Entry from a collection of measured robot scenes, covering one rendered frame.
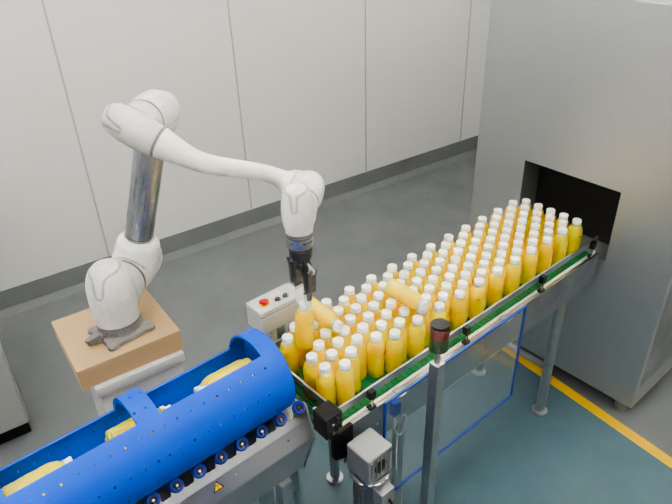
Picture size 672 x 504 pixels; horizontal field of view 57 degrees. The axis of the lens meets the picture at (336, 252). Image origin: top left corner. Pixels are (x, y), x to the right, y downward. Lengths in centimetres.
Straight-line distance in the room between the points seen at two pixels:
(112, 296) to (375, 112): 365
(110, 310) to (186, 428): 60
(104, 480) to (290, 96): 364
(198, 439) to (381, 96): 406
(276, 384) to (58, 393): 216
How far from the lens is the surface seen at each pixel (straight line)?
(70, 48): 424
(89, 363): 228
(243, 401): 190
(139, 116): 198
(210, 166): 195
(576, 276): 305
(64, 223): 455
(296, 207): 189
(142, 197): 224
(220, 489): 207
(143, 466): 182
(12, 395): 355
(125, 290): 224
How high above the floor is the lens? 248
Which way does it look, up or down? 32 degrees down
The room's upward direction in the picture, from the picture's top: 2 degrees counter-clockwise
